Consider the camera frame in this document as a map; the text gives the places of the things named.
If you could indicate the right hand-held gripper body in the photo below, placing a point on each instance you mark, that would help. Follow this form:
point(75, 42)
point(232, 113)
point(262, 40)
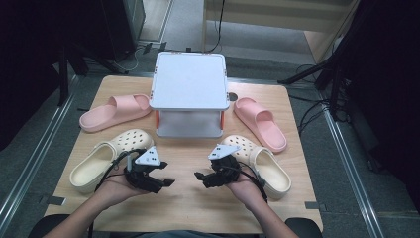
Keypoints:
point(220, 152)

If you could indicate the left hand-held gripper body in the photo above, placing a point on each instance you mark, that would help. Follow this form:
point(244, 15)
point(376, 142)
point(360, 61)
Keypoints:
point(147, 158)

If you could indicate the pink slipper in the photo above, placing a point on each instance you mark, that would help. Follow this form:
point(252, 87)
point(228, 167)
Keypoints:
point(261, 125)
point(105, 117)

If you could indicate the cream perforated clog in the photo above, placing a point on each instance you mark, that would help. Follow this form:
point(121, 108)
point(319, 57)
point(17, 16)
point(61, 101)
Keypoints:
point(92, 168)
point(270, 172)

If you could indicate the white shoe rack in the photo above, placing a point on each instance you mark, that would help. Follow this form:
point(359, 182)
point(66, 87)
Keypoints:
point(189, 79)

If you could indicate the person's right hand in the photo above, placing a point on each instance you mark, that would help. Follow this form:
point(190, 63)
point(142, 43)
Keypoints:
point(246, 193)

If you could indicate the person's left hand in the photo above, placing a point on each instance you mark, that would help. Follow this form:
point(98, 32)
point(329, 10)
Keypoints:
point(114, 190)

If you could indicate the black tape strip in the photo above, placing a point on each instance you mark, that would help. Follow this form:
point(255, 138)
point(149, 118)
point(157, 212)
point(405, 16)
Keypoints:
point(54, 200)
point(312, 205)

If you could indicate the black chair armrest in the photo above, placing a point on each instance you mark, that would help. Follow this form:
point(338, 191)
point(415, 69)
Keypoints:
point(303, 228)
point(49, 226)

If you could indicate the black tripod stand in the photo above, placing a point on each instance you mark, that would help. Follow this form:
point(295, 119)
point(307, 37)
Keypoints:
point(62, 76)

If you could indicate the black metal stand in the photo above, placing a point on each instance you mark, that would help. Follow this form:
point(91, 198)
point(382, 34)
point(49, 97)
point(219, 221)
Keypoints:
point(307, 71)

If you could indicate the dark cabinet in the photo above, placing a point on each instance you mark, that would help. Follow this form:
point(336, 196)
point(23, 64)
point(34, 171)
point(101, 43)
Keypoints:
point(122, 29)

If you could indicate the beige wooden platform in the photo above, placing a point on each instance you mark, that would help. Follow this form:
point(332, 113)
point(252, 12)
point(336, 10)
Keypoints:
point(264, 13)

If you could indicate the dark curtain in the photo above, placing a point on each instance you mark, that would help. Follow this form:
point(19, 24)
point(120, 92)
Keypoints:
point(29, 49)
point(386, 82)

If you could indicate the metal floor rail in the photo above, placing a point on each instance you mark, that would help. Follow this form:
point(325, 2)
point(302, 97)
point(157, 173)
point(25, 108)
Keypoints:
point(350, 172)
point(33, 158)

